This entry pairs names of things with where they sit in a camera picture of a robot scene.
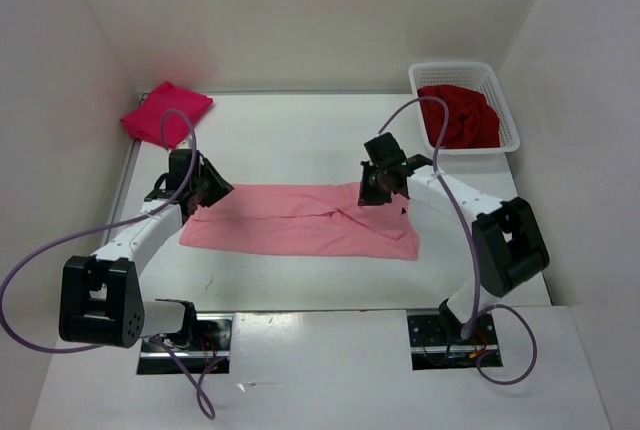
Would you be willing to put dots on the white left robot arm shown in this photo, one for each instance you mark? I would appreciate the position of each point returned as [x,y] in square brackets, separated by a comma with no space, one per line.
[101,300]

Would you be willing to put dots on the white plastic basket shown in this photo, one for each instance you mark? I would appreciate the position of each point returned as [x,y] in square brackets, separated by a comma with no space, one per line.
[476,76]

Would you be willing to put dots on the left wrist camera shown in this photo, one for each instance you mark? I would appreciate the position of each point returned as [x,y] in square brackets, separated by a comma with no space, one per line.
[179,162]

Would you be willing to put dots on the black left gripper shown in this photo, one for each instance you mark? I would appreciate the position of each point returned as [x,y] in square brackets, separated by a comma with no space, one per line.
[214,185]

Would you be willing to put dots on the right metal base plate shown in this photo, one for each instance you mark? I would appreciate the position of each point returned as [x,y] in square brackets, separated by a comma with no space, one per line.
[432,349]

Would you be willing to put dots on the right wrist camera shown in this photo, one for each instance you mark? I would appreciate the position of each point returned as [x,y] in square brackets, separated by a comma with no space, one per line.
[384,151]

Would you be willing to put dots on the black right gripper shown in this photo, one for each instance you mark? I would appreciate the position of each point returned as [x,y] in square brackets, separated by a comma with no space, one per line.
[373,184]

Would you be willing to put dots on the light pink t shirt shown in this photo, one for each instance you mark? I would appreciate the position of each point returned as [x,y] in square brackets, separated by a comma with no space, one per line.
[303,220]

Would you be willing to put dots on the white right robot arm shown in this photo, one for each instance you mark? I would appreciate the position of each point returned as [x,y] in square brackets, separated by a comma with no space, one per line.
[506,245]

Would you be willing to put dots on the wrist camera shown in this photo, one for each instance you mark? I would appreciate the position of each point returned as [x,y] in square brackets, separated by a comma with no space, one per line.
[384,151]
[179,162]

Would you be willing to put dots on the dark red t shirt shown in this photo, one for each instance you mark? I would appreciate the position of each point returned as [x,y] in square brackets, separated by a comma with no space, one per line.
[472,122]

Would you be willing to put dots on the magenta t shirt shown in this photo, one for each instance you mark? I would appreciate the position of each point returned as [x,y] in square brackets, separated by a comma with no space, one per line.
[166,115]

